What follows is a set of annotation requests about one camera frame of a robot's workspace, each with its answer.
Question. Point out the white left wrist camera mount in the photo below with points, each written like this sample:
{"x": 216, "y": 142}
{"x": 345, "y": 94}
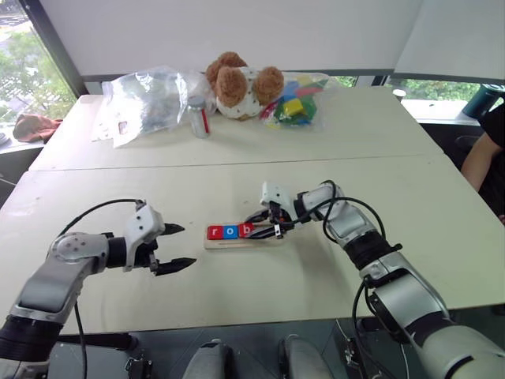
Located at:
{"x": 144, "y": 227}

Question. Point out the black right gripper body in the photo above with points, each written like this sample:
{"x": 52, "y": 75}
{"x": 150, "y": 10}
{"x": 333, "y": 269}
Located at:
{"x": 277, "y": 221}

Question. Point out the white cup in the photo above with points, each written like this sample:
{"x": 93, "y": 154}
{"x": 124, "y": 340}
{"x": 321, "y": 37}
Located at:
{"x": 399, "y": 96}

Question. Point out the black chair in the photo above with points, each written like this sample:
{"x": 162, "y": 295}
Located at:
{"x": 467, "y": 148}

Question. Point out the bag of coloured blocks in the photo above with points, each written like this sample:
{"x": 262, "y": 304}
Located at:
{"x": 296, "y": 104}

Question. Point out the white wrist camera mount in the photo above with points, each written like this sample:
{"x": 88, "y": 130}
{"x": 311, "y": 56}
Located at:
{"x": 272, "y": 193}
{"x": 144, "y": 227}

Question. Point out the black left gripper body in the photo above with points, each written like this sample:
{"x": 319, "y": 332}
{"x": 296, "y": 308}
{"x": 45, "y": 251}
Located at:
{"x": 153, "y": 256}

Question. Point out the red letter b block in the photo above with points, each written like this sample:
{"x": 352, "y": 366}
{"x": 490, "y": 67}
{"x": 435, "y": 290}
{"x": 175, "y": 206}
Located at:
{"x": 246, "y": 230}

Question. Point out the person in black shirt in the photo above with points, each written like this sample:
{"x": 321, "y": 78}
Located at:
{"x": 483, "y": 158}

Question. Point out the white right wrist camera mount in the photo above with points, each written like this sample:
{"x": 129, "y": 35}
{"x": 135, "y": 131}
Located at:
{"x": 272, "y": 193}

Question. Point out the black bar under table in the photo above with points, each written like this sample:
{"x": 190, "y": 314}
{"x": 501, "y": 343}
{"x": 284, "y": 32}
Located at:
{"x": 98, "y": 340}

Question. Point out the brown and white teddy bear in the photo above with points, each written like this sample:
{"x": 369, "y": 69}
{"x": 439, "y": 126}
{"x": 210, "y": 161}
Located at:
{"x": 236, "y": 91}

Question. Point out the dark rounded grey shape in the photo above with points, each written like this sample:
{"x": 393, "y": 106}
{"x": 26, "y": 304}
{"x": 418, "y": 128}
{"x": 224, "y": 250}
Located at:
{"x": 209, "y": 361}
{"x": 304, "y": 359}

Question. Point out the clear jar with red label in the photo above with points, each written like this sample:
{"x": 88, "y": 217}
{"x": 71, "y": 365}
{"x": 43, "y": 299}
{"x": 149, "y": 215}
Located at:
{"x": 198, "y": 118}

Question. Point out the blue letter o block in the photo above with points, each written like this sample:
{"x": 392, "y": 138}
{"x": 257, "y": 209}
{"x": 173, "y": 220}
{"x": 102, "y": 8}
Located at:
{"x": 230, "y": 232}

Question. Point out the wooden letter tray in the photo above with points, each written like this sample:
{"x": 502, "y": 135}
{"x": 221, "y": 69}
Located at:
{"x": 236, "y": 245}

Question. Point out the dark green bottle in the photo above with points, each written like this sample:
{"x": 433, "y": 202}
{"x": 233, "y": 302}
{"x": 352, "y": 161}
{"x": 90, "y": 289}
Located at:
{"x": 479, "y": 100}

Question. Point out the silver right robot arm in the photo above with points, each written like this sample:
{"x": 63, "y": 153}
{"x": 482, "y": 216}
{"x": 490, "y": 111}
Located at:
{"x": 402, "y": 284}

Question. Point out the red letter r block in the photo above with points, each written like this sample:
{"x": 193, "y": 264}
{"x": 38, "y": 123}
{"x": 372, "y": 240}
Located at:
{"x": 215, "y": 233}

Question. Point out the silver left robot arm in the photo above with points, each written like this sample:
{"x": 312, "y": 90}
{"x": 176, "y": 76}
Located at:
{"x": 59, "y": 276}

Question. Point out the clear crumpled plastic bag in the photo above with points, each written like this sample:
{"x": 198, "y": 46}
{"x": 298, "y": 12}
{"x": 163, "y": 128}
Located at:
{"x": 146, "y": 102}

